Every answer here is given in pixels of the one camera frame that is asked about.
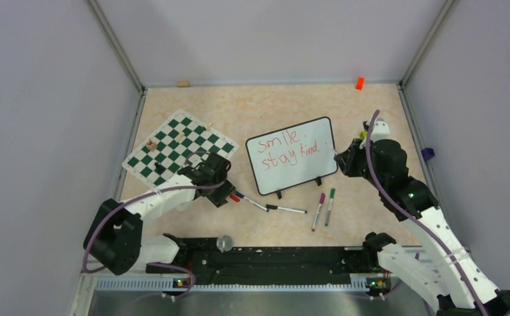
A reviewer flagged orange block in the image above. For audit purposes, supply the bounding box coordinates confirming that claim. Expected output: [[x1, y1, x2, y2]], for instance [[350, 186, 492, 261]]
[[355, 77, 365, 90]]

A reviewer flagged green white chess mat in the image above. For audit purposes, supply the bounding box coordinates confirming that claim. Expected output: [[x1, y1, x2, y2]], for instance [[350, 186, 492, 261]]
[[122, 110, 239, 188]]

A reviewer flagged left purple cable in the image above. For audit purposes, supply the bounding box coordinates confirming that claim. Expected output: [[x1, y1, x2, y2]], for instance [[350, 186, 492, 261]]
[[81, 150, 230, 301]]

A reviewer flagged magenta cap whiteboard marker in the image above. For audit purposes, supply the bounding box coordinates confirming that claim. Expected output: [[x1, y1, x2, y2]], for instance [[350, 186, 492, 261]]
[[311, 192, 326, 232]]

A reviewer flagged black cap whiteboard marker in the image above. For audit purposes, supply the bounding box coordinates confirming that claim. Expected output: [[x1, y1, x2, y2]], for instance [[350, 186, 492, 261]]
[[266, 204, 308, 214]]

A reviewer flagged black chess piece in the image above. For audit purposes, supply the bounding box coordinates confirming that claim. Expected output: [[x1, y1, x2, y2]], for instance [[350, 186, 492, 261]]
[[154, 162, 166, 174]]

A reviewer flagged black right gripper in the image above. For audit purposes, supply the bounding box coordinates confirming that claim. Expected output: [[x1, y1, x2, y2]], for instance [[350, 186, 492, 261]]
[[336, 138, 387, 190]]

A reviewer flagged green cap whiteboard marker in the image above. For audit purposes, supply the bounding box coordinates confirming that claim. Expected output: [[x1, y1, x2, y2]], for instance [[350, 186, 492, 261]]
[[324, 188, 336, 226]]

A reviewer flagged wooden block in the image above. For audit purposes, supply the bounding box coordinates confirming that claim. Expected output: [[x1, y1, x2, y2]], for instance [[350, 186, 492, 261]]
[[176, 80, 190, 88]]

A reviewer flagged white whiteboard black frame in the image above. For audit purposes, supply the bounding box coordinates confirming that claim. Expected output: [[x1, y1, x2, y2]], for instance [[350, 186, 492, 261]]
[[245, 117, 338, 196]]

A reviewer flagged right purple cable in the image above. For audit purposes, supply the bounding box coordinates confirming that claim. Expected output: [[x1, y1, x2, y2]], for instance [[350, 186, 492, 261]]
[[364, 109, 492, 316]]

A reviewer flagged purple block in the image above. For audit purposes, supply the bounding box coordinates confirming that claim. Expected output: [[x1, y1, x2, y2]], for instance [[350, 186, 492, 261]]
[[420, 147, 436, 161]]

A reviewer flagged brown chess piece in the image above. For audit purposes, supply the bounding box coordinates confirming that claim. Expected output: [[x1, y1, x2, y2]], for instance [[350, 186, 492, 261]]
[[145, 140, 157, 151]]

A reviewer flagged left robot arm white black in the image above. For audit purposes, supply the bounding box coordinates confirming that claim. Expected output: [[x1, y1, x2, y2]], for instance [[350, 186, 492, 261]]
[[82, 152, 235, 275]]

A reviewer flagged purple cable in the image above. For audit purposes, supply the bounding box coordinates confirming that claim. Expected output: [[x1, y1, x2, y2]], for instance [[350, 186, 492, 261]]
[[81, 150, 230, 301], [364, 109, 492, 316]]

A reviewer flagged blue cap whiteboard marker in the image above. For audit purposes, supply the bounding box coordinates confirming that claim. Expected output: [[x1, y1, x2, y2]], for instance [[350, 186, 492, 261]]
[[235, 191, 269, 213]]

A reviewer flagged grey round knob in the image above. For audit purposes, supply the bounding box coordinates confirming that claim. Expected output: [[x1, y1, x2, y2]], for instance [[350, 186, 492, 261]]
[[217, 235, 233, 253]]

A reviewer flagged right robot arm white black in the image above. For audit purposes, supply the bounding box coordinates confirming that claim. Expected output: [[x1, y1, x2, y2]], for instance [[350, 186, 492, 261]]
[[334, 138, 510, 315]]

